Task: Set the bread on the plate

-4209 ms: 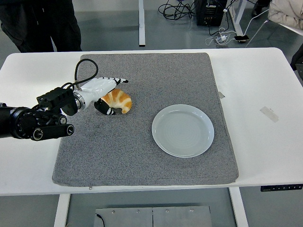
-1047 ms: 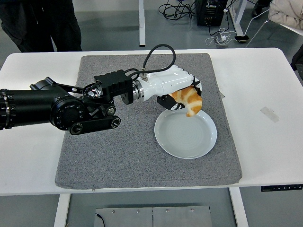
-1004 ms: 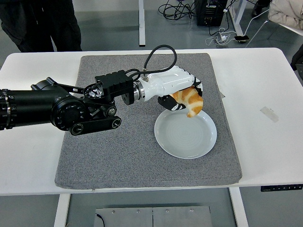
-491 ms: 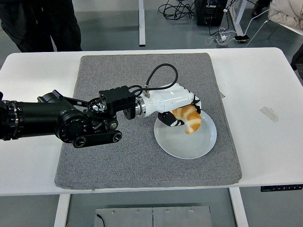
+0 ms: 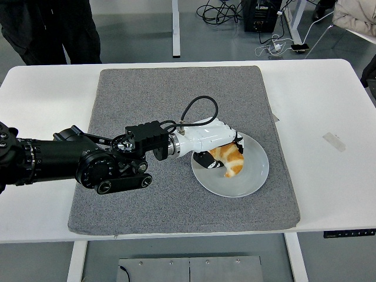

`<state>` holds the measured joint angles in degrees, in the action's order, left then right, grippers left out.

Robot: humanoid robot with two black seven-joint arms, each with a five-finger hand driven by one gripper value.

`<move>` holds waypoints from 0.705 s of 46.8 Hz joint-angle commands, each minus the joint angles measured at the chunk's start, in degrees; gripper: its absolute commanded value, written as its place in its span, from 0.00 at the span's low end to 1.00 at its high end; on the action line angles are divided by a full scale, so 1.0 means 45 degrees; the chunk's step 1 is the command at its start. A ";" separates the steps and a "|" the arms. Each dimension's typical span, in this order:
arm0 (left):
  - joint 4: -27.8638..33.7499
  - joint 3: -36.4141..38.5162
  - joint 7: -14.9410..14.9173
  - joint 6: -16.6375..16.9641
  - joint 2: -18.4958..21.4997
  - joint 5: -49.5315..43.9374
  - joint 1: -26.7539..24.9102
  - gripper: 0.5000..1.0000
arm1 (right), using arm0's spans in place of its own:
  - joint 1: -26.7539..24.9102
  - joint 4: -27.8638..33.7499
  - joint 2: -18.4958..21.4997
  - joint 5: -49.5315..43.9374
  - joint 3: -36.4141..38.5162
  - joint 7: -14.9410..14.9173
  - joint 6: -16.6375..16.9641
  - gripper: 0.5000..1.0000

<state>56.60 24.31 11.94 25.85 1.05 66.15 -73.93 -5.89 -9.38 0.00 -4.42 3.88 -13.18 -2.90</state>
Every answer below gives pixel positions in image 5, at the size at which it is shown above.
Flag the person's shoe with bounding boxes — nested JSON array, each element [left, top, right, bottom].
[[311, 0, 327, 21]]

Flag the slanted white desk leg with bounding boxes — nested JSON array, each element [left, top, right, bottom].
[[281, 0, 303, 45]]

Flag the grey fabric mat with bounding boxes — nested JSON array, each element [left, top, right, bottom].
[[68, 65, 301, 235]]

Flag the black table control panel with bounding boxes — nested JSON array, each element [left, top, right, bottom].
[[323, 230, 376, 239]]

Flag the golden croissant bread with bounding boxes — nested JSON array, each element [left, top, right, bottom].
[[208, 142, 245, 179]]

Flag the white charger with cable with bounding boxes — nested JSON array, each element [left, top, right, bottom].
[[254, 34, 291, 57]]

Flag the straight white desk leg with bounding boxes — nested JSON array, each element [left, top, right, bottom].
[[171, 0, 182, 58]]

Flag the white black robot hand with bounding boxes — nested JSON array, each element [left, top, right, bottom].
[[175, 116, 245, 170]]

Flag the white table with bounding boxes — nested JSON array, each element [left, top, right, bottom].
[[0, 58, 376, 282]]

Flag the black phone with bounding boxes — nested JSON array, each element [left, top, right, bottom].
[[290, 43, 310, 55]]

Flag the grey metal plate with screws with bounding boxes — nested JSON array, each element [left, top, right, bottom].
[[116, 255, 264, 282]]

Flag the black chair part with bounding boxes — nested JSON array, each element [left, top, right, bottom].
[[360, 54, 376, 89]]

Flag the grey round plate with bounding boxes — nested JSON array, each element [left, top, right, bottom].
[[191, 129, 270, 198]]

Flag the black computer tower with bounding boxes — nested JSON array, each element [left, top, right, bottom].
[[241, 0, 283, 33]]

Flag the beige padded jacket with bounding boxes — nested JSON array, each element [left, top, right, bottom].
[[332, 0, 376, 38]]

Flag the person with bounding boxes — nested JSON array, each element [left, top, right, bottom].
[[0, 0, 103, 66]]

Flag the black floor cables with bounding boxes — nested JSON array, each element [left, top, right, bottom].
[[196, 0, 246, 24]]

